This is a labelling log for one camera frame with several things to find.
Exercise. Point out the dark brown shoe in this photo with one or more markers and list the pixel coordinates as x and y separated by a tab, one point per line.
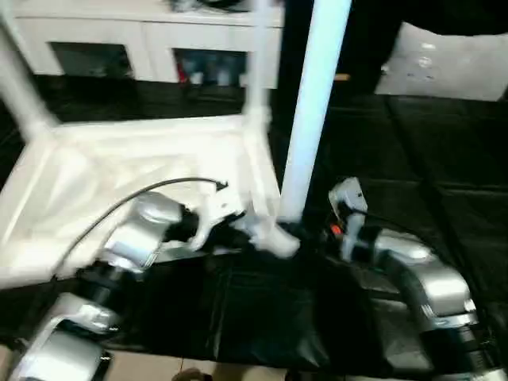
190	375

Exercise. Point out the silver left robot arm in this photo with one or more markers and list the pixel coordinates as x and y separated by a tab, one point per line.
131	238

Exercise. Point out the black sofa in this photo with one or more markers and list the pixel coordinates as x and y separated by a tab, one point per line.
369	39

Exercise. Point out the red bottle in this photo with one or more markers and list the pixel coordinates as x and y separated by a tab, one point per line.
182	71

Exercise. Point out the grey printed cushion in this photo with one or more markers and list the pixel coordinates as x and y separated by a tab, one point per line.
448	59

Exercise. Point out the black work mat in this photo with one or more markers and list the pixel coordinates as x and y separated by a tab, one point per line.
397	158

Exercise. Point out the white plastic table top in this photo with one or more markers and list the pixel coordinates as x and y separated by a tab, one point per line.
119	158

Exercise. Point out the small brown cork piece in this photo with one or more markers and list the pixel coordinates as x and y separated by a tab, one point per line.
343	76

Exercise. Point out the white plastic table leg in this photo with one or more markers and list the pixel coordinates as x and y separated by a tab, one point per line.
20	79
317	99
260	59

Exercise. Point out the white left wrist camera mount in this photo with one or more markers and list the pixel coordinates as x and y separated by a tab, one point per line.
216	214

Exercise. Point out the metal parts clutter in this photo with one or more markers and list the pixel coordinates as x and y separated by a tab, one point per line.
180	3

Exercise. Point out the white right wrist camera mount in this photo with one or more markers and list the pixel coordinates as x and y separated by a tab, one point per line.
351	206

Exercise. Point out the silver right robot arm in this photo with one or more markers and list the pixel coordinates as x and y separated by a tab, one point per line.
428	274

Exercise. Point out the white cabinet with glass doors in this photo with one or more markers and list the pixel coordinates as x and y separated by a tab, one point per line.
119	31

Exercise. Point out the small white jar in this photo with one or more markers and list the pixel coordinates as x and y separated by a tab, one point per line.
195	77
243	78
222	75

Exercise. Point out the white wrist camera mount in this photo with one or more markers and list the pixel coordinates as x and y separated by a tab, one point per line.
351	206
216	214

